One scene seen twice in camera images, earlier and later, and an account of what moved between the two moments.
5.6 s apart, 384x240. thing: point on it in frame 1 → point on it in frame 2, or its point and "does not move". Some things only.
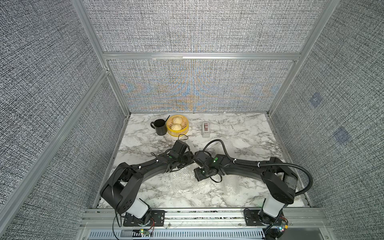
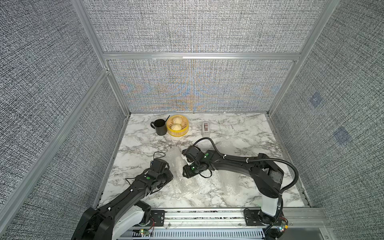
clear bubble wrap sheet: x=240 y=148 → x=237 y=187
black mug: x=160 y=126 does not move
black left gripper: x=189 y=155 → x=169 y=177
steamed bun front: x=176 y=126 does not move
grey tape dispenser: x=205 y=129 does not move
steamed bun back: x=177 y=120 does not move
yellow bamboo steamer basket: x=177 y=125 does not move
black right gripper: x=197 y=176 → x=186 y=172
